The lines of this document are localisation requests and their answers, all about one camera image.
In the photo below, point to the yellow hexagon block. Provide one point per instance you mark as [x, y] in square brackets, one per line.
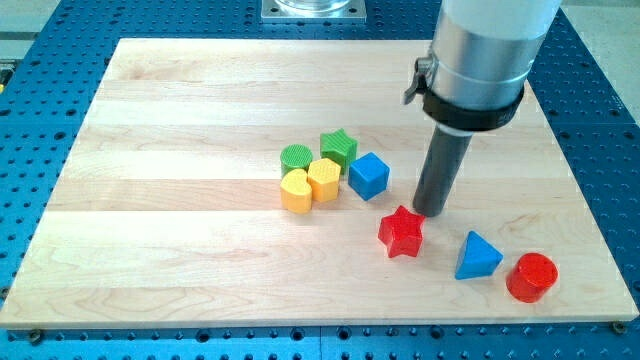
[323, 176]

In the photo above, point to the red star block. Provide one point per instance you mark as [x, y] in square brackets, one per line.
[401, 233]

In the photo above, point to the blue perforated metal table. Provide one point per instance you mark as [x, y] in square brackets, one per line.
[50, 92]

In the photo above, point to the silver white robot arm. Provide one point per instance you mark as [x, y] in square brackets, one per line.
[484, 49]

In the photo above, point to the green star block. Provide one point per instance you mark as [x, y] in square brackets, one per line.
[339, 147]

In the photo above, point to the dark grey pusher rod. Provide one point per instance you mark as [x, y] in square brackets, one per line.
[444, 157]

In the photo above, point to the red cylinder block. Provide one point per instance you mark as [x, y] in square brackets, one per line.
[531, 277]

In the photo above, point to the green cylinder block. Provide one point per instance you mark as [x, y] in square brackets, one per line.
[295, 156]

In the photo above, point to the yellow heart block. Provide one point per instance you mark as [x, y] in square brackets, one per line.
[296, 192]

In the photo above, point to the blue cube block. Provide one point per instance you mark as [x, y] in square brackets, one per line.
[368, 176]

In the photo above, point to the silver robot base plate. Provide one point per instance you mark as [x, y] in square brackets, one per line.
[313, 11]

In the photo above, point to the blue triangle block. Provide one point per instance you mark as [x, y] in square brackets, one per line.
[477, 258]

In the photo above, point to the light wooden board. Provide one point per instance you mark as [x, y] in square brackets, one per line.
[168, 210]

